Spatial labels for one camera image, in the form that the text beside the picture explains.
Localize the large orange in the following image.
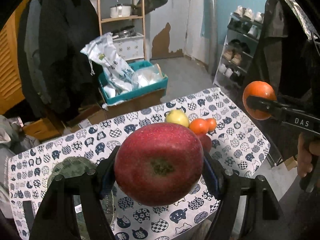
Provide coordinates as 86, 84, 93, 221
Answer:
189, 118, 209, 135
242, 81, 277, 120

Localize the teal plastic crate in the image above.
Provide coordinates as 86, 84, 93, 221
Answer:
99, 61, 168, 106

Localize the grey hanging bag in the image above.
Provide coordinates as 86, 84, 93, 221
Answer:
133, 0, 168, 16

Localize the small tangerine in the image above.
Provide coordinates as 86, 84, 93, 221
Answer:
206, 118, 217, 132

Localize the dark hanging garment right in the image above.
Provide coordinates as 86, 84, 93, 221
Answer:
246, 0, 320, 160

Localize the clear plastic bag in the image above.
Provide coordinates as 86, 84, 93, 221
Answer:
131, 64, 165, 88

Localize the metal shoe rack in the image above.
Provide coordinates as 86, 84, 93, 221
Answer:
214, 5, 264, 90

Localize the cat pattern tablecloth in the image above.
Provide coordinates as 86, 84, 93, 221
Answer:
8, 88, 270, 239

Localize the red apple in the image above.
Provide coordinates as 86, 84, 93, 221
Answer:
198, 134, 212, 153
114, 122, 204, 206

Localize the person right hand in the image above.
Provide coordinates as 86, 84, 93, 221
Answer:
297, 133, 320, 179

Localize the white cooking pot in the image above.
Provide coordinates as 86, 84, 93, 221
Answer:
110, 4, 132, 18

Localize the black hanging coat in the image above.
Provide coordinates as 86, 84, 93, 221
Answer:
17, 0, 102, 122

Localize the red apple front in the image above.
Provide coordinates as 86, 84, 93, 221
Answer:
114, 122, 204, 206

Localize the wooden drawer box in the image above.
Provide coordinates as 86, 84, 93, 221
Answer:
22, 118, 61, 141

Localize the metal steamer pot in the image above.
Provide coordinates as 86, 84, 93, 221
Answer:
112, 25, 136, 39

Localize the large orange front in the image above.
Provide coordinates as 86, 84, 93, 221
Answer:
242, 81, 277, 120

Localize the large orange back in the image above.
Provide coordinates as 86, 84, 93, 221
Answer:
189, 118, 209, 135

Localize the white rice bag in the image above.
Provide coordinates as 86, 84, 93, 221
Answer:
80, 33, 134, 93

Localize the wooden louvered wardrobe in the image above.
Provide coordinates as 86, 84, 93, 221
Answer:
0, 0, 30, 115

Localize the pile of grey clothes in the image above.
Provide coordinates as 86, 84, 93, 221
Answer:
1, 115, 40, 219

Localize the cardboard box under crate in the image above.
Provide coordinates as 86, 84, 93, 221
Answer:
103, 89, 166, 119

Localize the small cardboard box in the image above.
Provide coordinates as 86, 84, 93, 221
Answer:
66, 105, 107, 133

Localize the white patterned drawer box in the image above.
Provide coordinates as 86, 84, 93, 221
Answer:
113, 33, 144, 61

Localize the wooden shelf rack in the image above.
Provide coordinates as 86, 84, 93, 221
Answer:
97, 0, 147, 60

